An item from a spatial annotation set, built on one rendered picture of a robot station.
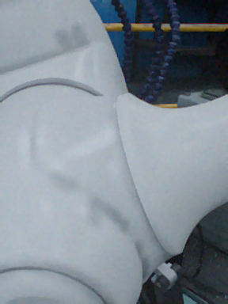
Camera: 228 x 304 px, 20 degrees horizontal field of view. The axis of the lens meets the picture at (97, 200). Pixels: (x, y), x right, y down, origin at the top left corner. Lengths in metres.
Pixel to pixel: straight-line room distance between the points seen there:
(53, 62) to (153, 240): 0.16
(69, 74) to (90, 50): 0.03
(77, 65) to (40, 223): 0.16
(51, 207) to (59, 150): 0.04
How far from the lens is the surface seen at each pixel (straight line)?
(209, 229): 1.73
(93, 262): 0.32
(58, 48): 0.46
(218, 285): 1.56
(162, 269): 0.60
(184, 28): 3.94
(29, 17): 0.46
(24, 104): 0.42
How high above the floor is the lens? 1.56
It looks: 23 degrees down
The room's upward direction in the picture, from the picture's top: 4 degrees clockwise
